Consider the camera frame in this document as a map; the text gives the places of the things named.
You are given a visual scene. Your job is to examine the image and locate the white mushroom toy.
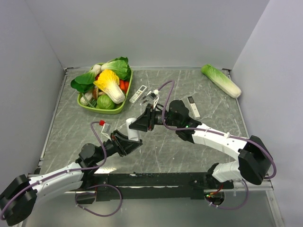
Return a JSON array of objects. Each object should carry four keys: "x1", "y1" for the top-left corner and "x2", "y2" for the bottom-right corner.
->
[{"x1": 80, "y1": 91, "x2": 93, "y2": 106}]

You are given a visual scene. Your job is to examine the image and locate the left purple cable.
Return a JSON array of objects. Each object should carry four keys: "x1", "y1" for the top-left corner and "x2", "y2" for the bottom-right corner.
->
[{"x1": 0, "y1": 121, "x2": 124, "y2": 220}]

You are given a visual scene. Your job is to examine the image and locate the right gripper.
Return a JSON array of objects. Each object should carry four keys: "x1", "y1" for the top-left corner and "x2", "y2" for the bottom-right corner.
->
[{"x1": 129, "y1": 104, "x2": 180, "y2": 132}]

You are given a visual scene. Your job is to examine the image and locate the white air conditioner remote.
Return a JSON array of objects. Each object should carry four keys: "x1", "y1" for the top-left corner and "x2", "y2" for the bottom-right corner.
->
[{"x1": 129, "y1": 85, "x2": 147, "y2": 104}]

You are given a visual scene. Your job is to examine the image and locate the yellow napa cabbage toy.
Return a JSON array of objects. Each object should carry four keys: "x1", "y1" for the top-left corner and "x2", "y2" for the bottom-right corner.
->
[{"x1": 93, "y1": 70, "x2": 125, "y2": 104}]

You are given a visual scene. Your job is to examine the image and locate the long napa cabbage toy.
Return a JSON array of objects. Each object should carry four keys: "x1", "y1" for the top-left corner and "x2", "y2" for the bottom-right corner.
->
[{"x1": 201, "y1": 64, "x2": 241, "y2": 98}]

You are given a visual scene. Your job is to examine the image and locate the green lettuce toy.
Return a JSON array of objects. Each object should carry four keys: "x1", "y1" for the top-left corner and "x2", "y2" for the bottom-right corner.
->
[{"x1": 101, "y1": 57, "x2": 131, "y2": 81}]

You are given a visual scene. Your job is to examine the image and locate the red tomato toys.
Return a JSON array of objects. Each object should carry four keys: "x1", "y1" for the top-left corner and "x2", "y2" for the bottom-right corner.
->
[{"x1": 119, "y1": 79, "x2": 129, "y2": 93}]

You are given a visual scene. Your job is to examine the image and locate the purple cable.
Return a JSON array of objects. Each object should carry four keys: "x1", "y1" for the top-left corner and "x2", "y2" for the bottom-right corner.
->
[
  {"x1": 157, "y1": 79, "x2": 277, "y2": 211},
  {"x1": 0, "y1": 121, "x2": 124, "y2": 220}
]

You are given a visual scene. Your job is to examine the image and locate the white remote with coloured buttons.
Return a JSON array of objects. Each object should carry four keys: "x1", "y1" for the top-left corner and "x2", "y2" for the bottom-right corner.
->
[{"x1": 126, "y1": 118, "x2": 140, "y2": 141}]

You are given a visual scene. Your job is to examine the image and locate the green plastic basket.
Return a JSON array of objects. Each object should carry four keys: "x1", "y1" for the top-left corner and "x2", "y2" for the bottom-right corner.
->
[{"x1": 77, "y1": 63, "x2": 133, "y2": 114}]

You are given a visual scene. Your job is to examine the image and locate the bok choy toy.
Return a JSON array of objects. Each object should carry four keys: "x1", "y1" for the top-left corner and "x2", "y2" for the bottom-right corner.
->
[{"x1": 71, "y1": 64, "x2": 101, "y2": 93}]

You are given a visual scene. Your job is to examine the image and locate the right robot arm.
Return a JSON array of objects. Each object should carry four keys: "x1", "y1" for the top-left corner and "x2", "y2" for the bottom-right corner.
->
[{"x1": 127, "y1": 100, "x2": 273, "y2": 188}]

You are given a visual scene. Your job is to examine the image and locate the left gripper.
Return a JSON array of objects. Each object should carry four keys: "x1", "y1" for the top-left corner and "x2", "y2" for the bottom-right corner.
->
[{"x1": 94, "y1": 129, "x2": 143, "y2": 163}]

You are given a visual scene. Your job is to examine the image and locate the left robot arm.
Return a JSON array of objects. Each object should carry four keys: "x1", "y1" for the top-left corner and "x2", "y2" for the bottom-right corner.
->
[{"x1": 0, "y1": 130, "x2": 143, "y2": 226}]

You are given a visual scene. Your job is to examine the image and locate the slim white remote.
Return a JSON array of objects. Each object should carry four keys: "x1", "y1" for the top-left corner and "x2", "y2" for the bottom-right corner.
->
[{"x1": 187, "y1": 96, "x2": 200, "y2": 119}]

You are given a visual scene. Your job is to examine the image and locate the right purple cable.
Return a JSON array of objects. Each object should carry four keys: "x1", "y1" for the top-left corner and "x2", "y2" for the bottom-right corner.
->
[{"x1": 157, "y1": 79, "x2": 277, "y2": 211}]

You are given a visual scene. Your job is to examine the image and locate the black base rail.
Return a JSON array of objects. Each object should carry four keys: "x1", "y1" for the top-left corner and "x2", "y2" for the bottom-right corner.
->
[{"x1": 77, "y1": 172, "x2": 234, "y2": 201}]

